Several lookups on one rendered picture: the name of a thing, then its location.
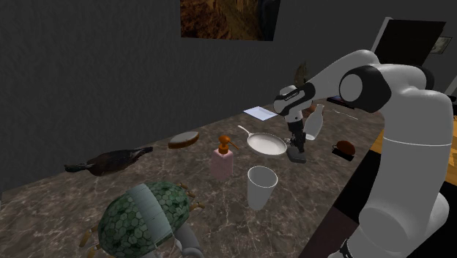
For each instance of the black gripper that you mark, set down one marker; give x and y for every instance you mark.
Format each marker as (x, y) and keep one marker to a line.
(295, 127)

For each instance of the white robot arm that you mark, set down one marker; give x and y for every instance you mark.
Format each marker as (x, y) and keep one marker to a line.
(410, 143)

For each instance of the grey rectangular block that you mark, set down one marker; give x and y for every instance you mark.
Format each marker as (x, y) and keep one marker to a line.
(296, 156)

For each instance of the white bottle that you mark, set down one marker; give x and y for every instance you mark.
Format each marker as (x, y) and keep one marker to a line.
(314, 125)

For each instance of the white frying pan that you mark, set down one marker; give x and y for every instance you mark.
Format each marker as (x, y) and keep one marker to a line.
(267, 144)

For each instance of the brown lump on black base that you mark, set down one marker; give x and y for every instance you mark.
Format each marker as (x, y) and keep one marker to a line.
(345, 148)

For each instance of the white paper sheet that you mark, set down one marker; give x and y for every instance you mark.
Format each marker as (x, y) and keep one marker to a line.
(260, 113)

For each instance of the thin grey pen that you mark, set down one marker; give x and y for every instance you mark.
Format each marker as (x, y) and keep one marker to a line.
(344, 114)

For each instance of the dark flat tablet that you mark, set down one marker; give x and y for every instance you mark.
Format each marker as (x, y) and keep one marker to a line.
(337, 101)

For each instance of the white cup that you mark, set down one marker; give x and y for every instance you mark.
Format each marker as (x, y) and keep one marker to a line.
(260, 189)

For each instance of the potted plant in brown pot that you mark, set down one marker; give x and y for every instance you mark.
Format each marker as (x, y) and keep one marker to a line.
(301, 73)

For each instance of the dark robot stand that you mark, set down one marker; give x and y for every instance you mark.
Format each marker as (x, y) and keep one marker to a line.
(351, 200)

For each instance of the pink soap dispenser orange pump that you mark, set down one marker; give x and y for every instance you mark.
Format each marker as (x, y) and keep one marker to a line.
(221, 162)

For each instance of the brown bread loaf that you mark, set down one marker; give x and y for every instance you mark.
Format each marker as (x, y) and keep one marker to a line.
(182, 140)

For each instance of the green hexagon-patterned turtle figure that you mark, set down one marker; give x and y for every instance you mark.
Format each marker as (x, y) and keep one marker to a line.
(135, 218)

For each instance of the dark duck figure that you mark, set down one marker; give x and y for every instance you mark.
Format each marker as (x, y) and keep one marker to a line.
(110, 162)

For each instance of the brown wall picture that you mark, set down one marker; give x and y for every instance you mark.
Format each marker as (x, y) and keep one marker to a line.
(228, 18)

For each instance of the dark doorway with white frame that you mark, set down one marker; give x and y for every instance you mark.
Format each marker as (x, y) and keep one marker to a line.
(407, 41)

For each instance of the small framed wall picture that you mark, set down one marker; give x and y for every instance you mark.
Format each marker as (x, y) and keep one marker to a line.
(441, 45)

